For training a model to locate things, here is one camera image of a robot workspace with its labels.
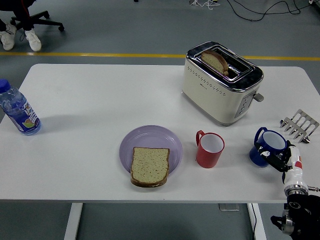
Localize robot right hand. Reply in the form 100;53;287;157
252;139;310;191

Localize blue enamel cup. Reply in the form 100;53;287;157
249;126;288;168

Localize red enamel cup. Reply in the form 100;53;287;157
195;129;226;169

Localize upright bread slice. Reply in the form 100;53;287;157
200;49;230;77

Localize flat bread slice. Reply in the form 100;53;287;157
130;146;171;188

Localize metal toast rack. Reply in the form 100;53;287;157
279;108;320;144

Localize white table leg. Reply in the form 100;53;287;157
63;202;84;240
246;202;267;240

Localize cream and chrome toaster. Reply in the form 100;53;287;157
181;41;265;127

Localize purple plate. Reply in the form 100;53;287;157
118;124;183;176

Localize clear bottle with blue cap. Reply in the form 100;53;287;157
0;78;42;136

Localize seated person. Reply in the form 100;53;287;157
0;0;42;52

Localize black office chair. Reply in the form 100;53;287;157
0;0;65;32

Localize black table cable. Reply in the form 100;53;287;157
250;203;258;240

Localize grey under-table bracket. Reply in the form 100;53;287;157
218;203;241;212

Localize black floor cable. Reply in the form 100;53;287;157
226;0;320;22

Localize white floor cable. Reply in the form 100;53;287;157
188;0;221;11

